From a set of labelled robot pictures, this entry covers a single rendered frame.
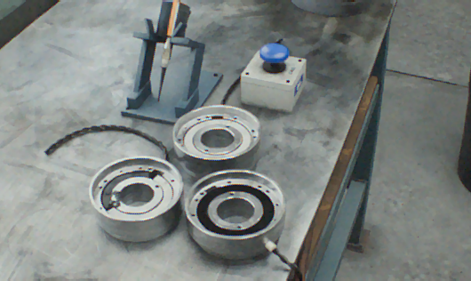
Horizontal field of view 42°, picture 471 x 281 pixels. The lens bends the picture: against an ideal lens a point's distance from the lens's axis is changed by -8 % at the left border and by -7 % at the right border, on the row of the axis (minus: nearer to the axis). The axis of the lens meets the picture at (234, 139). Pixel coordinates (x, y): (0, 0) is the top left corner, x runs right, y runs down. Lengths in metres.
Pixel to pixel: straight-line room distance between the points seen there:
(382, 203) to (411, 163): 0.22
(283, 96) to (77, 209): 0.31
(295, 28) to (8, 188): 0.54
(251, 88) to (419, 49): 1.88
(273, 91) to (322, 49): 0.18
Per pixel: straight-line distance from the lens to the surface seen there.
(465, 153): 1.99
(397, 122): 2.25
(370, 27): 1.10
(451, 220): 1.92
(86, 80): 0.98
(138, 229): 0.68
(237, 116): 0.82
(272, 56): 0.85
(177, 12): 0.85
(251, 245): 0.66
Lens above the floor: 1.31
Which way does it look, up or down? 38 degrees down
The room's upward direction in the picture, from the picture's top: 2 degrees counter-clockwise
